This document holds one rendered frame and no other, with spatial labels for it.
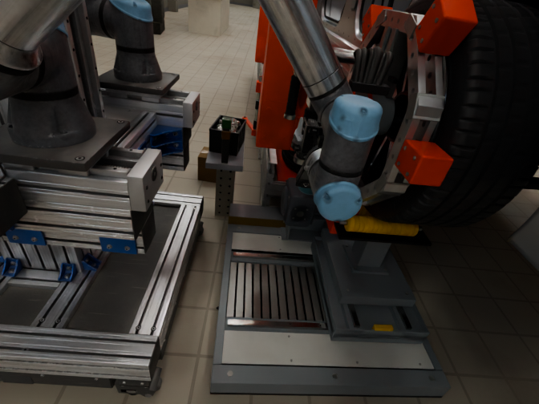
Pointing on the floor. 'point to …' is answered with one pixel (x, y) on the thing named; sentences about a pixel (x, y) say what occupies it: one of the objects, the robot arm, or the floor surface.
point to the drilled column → (224, 191)
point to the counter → (208, 16)
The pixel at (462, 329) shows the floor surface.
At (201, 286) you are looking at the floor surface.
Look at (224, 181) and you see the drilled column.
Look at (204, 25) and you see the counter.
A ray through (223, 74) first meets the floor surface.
